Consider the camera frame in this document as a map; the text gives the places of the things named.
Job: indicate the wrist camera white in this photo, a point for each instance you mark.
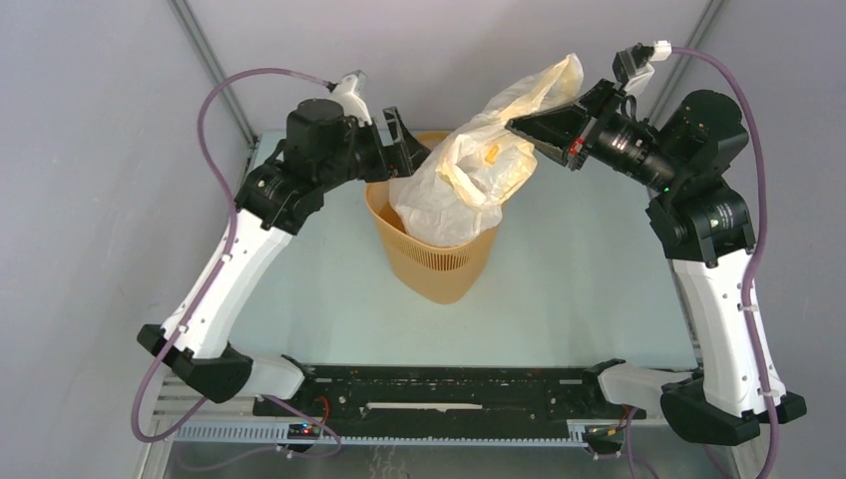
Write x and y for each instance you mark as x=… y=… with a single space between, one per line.
x=349 y=94
x=633 y=67

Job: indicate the small circuit board with leds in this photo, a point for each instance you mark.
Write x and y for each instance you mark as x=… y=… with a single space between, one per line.
x=304 y=431

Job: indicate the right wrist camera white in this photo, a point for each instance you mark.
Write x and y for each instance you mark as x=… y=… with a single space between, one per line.
x=633 y=67

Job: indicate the white slotted cable duct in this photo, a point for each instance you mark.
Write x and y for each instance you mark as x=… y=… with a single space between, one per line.
x=285 y=432

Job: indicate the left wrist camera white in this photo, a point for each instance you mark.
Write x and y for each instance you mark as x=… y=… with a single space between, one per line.
x=349 y=94

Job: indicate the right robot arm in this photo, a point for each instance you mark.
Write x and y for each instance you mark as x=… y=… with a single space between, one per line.
x=705 y=231

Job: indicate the translucent cream trash bag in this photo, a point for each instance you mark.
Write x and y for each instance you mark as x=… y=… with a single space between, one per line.
x=460 y=189

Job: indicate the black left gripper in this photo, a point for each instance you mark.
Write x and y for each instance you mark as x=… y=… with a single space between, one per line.
x=401 y=158

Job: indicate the aluminium corner frame post left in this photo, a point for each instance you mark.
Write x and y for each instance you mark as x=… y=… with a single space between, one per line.
x=197 y=37

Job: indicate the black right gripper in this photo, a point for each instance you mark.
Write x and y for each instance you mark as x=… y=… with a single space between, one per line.
x=569 y=133

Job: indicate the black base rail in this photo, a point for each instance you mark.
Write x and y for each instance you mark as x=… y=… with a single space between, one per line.
x=473 y=400

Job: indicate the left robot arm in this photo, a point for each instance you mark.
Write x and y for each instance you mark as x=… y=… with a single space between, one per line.
x=324 y=148

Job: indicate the yellow plastic trash bin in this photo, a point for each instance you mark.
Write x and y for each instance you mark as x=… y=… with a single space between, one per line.
x=441 y=274

